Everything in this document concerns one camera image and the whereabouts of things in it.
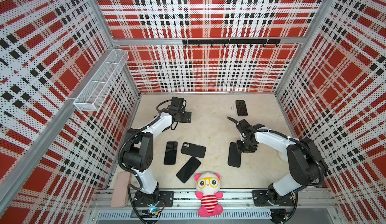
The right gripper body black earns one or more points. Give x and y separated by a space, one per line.
246 147

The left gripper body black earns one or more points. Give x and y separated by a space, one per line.
184 117

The black phone case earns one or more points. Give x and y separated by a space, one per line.
193 150
234 157

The white-edged phone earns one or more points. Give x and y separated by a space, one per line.
241 108

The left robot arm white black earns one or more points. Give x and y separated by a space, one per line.
136 153

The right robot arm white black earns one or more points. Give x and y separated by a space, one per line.
306 167

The blue phone black screen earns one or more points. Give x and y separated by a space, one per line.
188 169

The pink phone case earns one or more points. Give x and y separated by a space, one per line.
120 194

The pink panda plush toy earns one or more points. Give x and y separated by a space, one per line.
208 192

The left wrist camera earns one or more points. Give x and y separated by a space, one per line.
178 104

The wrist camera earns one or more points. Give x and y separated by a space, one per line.
245 124
178 104

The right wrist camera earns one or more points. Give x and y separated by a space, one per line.
245 124

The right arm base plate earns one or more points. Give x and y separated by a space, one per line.
269 198

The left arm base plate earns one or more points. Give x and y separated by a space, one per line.
157 199

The white wire mesh basket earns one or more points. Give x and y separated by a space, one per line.
102 79

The black hook rail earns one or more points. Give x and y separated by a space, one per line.
231 41

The aluminium front rail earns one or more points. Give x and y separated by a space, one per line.
186 199

